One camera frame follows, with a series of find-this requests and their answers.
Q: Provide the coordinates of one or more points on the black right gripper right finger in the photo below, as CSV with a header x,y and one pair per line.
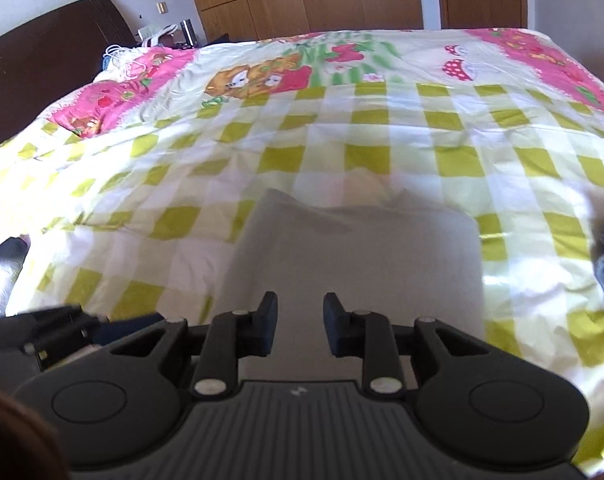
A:
x,y
466,396

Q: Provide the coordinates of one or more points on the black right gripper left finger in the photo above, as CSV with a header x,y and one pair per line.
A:
x,y
130,396

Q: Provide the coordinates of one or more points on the light grey pants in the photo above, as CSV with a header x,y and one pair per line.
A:
x,y
405,258

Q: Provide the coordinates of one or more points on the yellow checked cartoon bed cover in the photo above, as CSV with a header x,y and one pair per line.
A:
x,y
136,188

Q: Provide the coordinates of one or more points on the dark brown headboard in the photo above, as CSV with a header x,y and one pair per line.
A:
x,y
52,55

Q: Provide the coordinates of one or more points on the white bag on nightstand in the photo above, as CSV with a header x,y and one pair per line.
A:
x,y
151,38

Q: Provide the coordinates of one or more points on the black box on nightstand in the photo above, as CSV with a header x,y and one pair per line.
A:
x,y
189,36

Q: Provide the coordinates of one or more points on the wall light switch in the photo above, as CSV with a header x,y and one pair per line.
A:
x,y
162,8

